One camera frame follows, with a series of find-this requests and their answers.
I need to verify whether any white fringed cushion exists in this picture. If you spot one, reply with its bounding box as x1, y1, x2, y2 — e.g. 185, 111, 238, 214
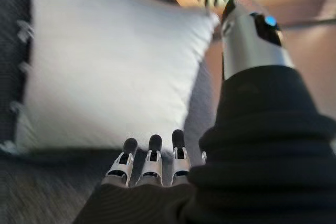
0, 0, 221, 155

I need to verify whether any right robot hand black glove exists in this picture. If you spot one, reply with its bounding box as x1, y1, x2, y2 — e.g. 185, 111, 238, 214
73, 0, 336, 224

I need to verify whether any grey fabric armchair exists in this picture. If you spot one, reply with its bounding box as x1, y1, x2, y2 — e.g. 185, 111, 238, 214
0, 0, 226, 224

